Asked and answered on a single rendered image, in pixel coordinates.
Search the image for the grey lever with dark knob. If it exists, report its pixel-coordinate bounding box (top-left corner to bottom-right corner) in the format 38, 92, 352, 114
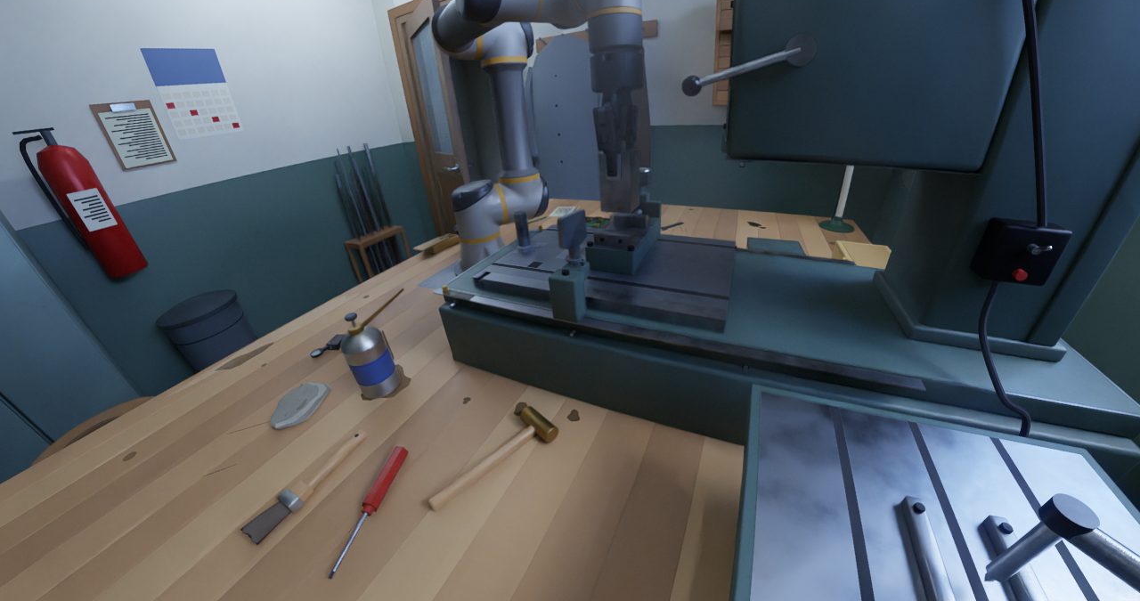
984, 493, 1140, 589

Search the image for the grey pegboard panel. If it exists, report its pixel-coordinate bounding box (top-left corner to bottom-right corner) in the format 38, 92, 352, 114
525, 35, 603, 203

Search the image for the silver slotted machine plate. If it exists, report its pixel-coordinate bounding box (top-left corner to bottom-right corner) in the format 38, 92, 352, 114
737, 386, 1140, 601

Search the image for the black switch box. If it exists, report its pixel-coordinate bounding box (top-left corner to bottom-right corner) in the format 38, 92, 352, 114
970, 217, 1073, 287

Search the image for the grey lever with black ball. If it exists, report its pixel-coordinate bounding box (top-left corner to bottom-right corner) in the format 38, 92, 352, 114
681, 35, 818, 98

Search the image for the dark grey slotted machine table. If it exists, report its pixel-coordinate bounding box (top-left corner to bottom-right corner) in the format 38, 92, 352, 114
445, 231, 737, 335

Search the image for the yellow wooden block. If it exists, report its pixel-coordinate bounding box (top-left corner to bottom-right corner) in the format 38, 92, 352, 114
832, 240, 892, 271

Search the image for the teal cabinet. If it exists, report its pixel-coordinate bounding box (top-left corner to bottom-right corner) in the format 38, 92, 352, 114
0, 212, 141, 484

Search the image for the wooden rack with metal bars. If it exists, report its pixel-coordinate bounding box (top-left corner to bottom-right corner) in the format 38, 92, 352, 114
333, 143, 413, 284

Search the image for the white lamp post green base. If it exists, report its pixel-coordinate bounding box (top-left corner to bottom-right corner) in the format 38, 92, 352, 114
818, 165, 857, 235

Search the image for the green milling machine body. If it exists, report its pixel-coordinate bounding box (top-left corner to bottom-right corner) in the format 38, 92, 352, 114
440, 0, 1140, 601

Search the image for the wooden wall shelf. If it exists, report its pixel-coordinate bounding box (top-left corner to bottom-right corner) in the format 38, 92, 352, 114
712, 0, 737, 109

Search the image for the dark grey lock lever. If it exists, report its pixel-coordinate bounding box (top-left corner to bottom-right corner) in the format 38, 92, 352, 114
557, 208, 590, 269

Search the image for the brown wooden door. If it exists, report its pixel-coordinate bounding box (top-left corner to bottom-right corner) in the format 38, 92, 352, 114
387, 0, 470, 238

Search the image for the brown clipboard with paper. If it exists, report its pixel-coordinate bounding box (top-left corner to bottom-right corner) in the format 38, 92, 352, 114
88, 99, 177, 173

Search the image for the dark grey waste bin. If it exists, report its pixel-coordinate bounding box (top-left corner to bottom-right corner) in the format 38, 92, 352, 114
156, 289, 257, 373

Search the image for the black power cable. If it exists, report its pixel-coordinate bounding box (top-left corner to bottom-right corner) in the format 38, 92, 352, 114
978, 0, 1049, 438

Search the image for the grey sheet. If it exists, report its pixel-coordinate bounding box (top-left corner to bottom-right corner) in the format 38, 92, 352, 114
418, 257, 465, 296

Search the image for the blue and white wall calendar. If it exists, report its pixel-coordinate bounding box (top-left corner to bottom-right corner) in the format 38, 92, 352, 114
140, 46, 244, 142

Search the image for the green machine vise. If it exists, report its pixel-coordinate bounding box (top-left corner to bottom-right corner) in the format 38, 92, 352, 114
584, 202, 663, 278

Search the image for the green lock block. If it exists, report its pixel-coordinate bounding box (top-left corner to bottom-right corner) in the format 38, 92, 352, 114
548, 261, 591, 322

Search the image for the red handled screwdriver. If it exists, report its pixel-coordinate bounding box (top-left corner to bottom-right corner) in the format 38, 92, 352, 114
327, 444, 411, 581

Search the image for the silver oil can blue band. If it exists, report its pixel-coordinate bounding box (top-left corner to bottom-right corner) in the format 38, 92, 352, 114
310, 288, 411, 402

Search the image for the red fire extinguisher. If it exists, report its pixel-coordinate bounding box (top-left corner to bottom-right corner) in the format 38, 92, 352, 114
12, 126, 150, 281

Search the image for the round wooden stool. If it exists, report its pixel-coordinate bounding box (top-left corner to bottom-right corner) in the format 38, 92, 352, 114
30, 395, 154, 465

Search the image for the grey clamp bar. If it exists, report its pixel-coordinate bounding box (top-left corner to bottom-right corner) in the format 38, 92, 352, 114
979, 516, 1050, 601
897, 496, 957, 601

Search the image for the wooden handled brush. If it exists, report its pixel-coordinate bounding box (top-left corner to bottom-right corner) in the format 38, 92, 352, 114
240, 429, 369, 547

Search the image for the brass head wooden hammer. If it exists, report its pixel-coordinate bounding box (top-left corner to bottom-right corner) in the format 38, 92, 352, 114
427, 402, 560, 512

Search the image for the grey sharpening stone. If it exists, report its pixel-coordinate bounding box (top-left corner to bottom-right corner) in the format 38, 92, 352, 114
269, 381, 331, 432

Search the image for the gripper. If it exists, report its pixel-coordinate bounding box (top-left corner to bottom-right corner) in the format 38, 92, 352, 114
590, 47, 645, 180

